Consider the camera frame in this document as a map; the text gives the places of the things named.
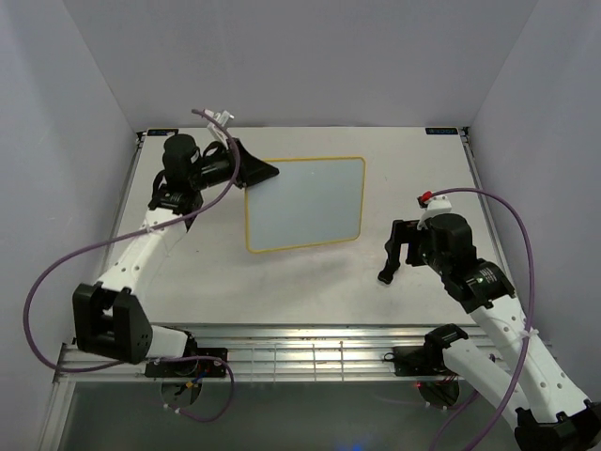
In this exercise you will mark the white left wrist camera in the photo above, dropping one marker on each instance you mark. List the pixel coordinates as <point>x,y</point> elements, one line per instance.
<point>220,124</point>

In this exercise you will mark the yellow framed small whiteboard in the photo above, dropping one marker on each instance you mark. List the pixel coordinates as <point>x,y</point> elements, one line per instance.
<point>311,202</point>

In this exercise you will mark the blue corner label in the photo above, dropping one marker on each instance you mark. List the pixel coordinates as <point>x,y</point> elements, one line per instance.
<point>162,132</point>
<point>441,131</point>

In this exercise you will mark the right blue corner label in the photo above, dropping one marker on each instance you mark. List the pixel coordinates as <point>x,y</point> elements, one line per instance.
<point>441,131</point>

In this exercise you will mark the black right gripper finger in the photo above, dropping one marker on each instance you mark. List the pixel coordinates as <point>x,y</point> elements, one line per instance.
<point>414,257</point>
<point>401,234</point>

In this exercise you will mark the left blue corner label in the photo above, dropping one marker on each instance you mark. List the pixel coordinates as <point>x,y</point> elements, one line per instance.
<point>162,132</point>

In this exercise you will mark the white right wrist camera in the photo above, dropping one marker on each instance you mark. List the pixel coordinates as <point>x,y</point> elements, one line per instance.
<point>432,205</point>

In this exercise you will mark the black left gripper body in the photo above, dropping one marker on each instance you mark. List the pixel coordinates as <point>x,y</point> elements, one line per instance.
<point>218,170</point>

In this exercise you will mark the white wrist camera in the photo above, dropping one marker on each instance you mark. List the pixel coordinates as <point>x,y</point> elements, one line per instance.
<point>432,205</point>
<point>220,124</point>

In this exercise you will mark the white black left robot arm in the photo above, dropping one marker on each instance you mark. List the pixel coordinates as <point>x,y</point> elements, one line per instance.
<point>110,320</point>

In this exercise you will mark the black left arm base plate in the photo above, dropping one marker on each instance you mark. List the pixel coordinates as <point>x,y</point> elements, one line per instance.
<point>204,368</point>

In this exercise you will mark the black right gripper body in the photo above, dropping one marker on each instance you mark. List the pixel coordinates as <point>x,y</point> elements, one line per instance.
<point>423,239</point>

